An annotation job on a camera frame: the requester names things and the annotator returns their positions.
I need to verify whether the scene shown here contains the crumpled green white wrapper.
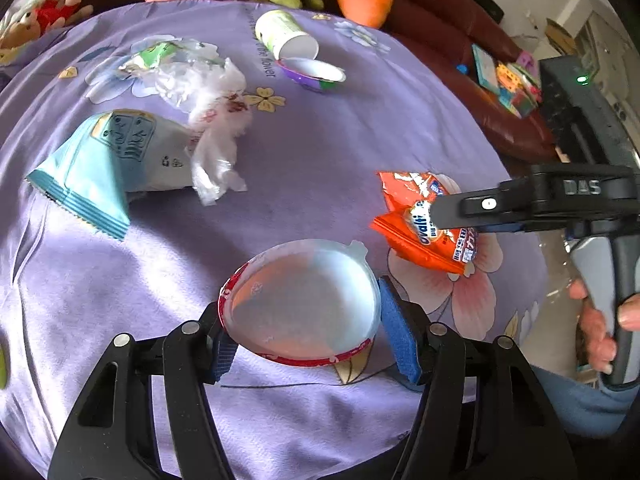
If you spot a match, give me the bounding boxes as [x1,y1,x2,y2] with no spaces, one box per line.
[117,37,221,91]

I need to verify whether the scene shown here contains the doll in red dress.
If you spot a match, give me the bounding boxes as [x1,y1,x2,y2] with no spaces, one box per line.
[0,0,94,63]

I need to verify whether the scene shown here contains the light blue book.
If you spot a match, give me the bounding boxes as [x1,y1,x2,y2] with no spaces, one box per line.
[471,44,501,93]

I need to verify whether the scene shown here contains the orange snack packet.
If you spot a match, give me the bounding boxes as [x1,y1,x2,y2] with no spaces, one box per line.
[370,170,481,276]

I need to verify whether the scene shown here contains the white green yogurt cup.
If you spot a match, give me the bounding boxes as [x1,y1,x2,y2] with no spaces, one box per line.
[255,9,319,61]

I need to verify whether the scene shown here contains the dark red leather sofa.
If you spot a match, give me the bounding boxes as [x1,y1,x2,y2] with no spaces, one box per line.
[45,0,566,163]

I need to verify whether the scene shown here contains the red white plastic cup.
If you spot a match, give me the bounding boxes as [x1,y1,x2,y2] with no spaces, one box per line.
[218,238,381,368]

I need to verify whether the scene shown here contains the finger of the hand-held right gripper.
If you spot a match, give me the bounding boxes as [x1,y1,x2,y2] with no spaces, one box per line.
[430,180,538,235]

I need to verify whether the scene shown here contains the colourful books pile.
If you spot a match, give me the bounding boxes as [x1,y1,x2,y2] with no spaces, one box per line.
[492,50,543,118]

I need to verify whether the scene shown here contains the person's right hand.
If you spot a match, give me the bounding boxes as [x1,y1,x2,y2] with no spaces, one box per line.
[570,280,640,376]

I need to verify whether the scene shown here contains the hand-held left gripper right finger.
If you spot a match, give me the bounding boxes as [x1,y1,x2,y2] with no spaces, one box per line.
[377,276,578,480]

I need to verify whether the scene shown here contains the white crumpled plastic bag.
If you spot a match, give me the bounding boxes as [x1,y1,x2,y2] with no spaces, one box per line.
[150,57,253,206]

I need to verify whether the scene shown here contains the person's blue jeans leg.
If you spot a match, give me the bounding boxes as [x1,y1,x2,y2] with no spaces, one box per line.
[530,365,636,438]

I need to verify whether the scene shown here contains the small purple plastic cup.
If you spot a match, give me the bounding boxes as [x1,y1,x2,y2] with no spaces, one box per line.
[278,57,347,95]

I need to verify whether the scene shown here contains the purple floral bed sheet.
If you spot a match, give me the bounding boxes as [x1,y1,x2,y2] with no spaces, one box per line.
[0,0,551,480]

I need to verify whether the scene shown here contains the blue white snack pouch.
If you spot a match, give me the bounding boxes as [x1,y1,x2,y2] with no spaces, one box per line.
[26,111,201,242]

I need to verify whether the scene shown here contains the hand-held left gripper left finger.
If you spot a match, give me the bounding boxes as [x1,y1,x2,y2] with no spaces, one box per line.
[47,304,238,480]

